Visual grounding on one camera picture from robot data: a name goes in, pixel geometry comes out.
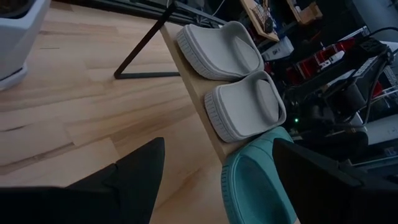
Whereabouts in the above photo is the grey rubber slide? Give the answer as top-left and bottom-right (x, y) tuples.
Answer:
(176, 20), (266, 83)
(203, 70), (287, 144)

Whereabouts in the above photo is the white hexagonal plant pot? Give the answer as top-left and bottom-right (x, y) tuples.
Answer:
(0, 0), (52, 92)

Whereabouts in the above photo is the red and black cart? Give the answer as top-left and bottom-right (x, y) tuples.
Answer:
(285, 37), (384, 98)

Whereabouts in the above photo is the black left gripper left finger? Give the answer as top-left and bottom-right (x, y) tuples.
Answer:
(67, 137), (166, 224)

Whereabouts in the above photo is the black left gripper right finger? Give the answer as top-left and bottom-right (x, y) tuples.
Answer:
(272, 138), (398, 224)

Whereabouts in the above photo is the green rubber slide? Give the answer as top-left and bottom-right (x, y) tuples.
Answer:
(221, 125), (298, 224)

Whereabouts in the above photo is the wooden shelf with black frame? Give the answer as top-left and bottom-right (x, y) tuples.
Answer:
(113, 1), (301, 224)

